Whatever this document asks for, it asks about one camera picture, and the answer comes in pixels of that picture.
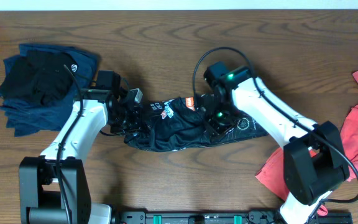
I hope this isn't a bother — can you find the folded black shirt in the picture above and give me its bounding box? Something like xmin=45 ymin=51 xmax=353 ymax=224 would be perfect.
xmin=0 ymin=50 xmax=78 ymax=106

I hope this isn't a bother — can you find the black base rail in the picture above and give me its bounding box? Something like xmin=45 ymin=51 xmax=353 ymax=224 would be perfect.
xmin=113 ymin=210 xmax=353 ymax=224

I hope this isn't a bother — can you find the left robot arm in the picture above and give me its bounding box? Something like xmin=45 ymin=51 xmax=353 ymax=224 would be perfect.
xmin=19 ymin=88 xmax=143 ymax=223

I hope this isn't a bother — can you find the folded navy blue shirt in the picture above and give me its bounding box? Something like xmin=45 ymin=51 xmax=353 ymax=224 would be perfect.
xmin=0 ymin=44 xmax=99 ymax=137

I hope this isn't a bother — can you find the black orange-patterned jersey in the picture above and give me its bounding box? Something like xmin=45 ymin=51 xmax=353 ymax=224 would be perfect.
xmin=124 ymin=97 xmax=268 ymax=152

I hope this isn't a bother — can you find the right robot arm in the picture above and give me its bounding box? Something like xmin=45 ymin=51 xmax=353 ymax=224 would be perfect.
xmin=204 ymin=62 xmax=350 ymax=223

